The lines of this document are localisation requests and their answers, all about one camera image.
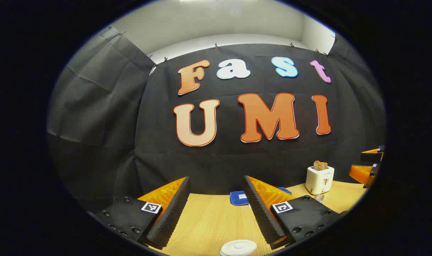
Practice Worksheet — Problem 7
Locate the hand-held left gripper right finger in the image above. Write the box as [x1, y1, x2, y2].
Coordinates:
[244, 175, 344, 250]

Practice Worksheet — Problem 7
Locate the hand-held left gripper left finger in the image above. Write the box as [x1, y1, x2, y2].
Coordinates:
[94, 176, 192, 250]

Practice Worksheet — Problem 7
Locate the blue folded towel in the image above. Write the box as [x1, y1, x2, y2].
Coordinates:
[230, 187, 293, 206]

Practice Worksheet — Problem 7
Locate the white toaster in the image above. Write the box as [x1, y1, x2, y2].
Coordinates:
[305, 165, 335, 195]

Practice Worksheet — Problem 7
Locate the black backdrop cloth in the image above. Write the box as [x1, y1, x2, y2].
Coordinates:
[47, 25, 387, 214]

